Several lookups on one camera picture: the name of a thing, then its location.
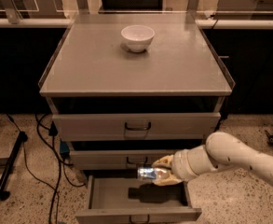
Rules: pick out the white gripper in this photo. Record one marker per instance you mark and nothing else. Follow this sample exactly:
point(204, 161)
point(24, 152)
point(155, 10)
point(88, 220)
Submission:
point(179, 165)

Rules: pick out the redbull can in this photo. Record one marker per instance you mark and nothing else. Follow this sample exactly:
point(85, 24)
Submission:
point(151, 173)

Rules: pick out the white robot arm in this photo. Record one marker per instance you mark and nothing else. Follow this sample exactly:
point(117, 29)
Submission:
point(222, 151)

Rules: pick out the grey top drawer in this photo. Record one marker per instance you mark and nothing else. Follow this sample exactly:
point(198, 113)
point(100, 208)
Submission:
point(147, 126)

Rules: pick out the grey drawer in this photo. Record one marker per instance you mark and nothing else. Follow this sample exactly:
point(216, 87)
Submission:
point(116, 159)
point(124, 200)
point(147, 126)

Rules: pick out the grey bottom drawer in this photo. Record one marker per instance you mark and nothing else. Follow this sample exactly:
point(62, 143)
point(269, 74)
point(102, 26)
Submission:
point(124, 200)

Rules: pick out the grey middle drawer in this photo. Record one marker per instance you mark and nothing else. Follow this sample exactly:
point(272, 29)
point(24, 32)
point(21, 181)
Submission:
point(116, 159)

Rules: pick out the grey drawer cabinet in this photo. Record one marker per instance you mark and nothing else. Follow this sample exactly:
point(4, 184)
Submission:
point(93, 72)

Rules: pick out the blue box behind cabinet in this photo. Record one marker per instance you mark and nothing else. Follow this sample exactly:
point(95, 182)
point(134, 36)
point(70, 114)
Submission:
point(64, 149)

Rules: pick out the white ceramic bowl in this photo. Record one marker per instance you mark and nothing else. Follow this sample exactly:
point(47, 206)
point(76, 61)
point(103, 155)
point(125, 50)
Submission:
point(137, 38)

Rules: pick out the black floor stand bar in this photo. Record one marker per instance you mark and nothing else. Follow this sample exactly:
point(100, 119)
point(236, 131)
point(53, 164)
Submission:
point(4, 194)

